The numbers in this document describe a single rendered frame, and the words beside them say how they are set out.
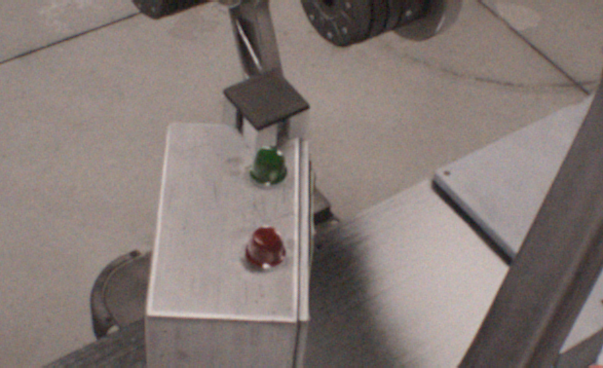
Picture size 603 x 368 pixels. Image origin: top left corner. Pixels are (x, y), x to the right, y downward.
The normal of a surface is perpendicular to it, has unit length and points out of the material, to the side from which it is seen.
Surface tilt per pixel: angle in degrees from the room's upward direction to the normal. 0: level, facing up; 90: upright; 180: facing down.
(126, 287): 0
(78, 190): 0
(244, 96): 0
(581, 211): 53
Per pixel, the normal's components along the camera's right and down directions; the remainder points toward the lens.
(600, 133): -0.66, -0.11
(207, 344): 0.00, 0.73
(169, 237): 0.07, -0.67
